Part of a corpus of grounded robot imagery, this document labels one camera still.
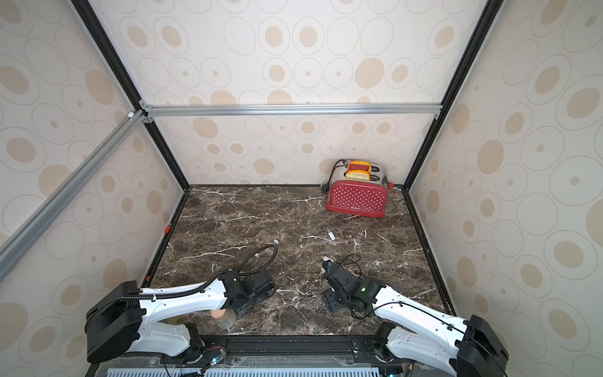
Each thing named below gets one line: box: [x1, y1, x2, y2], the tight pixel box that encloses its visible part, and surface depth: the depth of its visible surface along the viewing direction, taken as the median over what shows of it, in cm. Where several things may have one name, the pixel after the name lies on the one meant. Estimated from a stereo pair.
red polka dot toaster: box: [326, 159, 395, 218], surface depth 101 cm
